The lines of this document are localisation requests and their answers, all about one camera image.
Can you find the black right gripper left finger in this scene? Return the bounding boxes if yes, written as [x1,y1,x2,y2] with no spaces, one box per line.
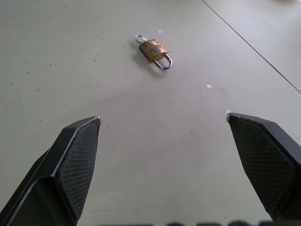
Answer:
[0,115,102,226]

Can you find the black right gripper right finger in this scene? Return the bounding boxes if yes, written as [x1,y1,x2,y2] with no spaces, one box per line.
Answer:
[225,112,301,222]

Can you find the brass padlock with steel shackle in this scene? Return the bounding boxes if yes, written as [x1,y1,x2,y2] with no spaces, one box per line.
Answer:
[138,38,173,70]

